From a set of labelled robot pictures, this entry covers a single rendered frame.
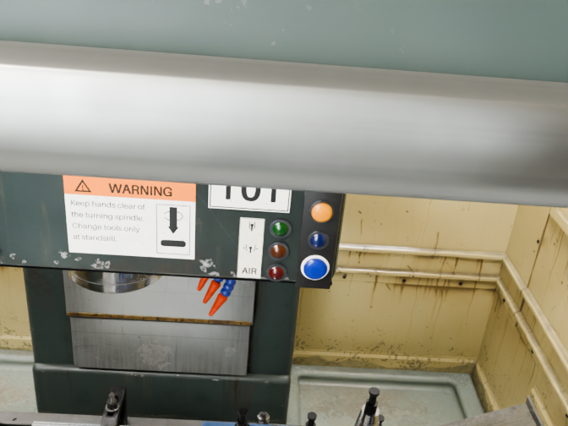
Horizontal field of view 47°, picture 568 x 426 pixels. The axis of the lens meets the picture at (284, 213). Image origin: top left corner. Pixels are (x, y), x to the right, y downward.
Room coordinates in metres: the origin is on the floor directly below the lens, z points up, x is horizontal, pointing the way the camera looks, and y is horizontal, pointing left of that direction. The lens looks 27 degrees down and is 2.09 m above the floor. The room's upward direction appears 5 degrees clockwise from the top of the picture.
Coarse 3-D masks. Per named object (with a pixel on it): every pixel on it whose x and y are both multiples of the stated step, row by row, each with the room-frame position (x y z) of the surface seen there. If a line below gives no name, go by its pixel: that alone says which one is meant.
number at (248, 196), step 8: (240, 192) 0.70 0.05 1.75; (248, 192) 0.70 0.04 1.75; (256, 192) 0.71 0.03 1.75; (264, 192) 0.71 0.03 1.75; (272, 192) 0.71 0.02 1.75; (280, 192) 0.71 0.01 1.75; (240, 200) 0.70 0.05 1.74; (248, 200) 0.70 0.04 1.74; (256, 200) 0.71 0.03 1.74; (264, 200) 0.71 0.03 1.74; (272, 200) 0.71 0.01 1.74; (280, 200) 0.71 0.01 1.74
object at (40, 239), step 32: (0, 192) 0.69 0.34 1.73; (32, 192) 0.69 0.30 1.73; (0, 224) 0.69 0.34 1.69; (32, 224) 0.69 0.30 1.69; (64, 224) 0.69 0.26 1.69; (224, 224) 0.70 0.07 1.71; (0, 256) 0.69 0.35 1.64; (32, 256) 0.69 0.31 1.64; (64, 256) 0.69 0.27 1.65; (96, 256) 0.70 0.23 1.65; (128, 256) 0.70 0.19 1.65; (224, 256) 0.70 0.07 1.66; (288, 256) 0.71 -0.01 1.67
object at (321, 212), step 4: (320, 204) 0.70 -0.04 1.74; (324, 204) 0.71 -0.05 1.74; (316, 208) 0.70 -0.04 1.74; (320, 208) 0.70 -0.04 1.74; (324, 208) 0.70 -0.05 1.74; (328, 208) 0.70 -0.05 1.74; (312, 212) 0.70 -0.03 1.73; (316, 212) 0.70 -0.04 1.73; (320, 212) 0.70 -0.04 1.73; (324, 212) 0.70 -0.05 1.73; (328, 212) 0.70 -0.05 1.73; (316, 216) 0.70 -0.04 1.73; (320, 216) 0.70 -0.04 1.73; (324, 216) 0.70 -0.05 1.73; (328, 216) 0.70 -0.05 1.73; (316, 220) 0.70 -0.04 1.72; (320, 220) 0.70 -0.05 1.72; (324, 220) 0.70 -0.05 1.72
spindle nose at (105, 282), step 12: (72, 276) 0.85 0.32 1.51; (84, 276) 0.83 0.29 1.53; (96, 276) 0.82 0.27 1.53; (108, 276) 0.82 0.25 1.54; (120, 276) 0.82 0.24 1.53; (132, 276) 0.83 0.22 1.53; (144, 276) 0.84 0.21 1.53; (156, 276) 0.87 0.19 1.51; (96, 288) 0.82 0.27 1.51; (108, 288) 0.82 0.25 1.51; (120, 288) 0.82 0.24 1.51; (132, 288) 0.83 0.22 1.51
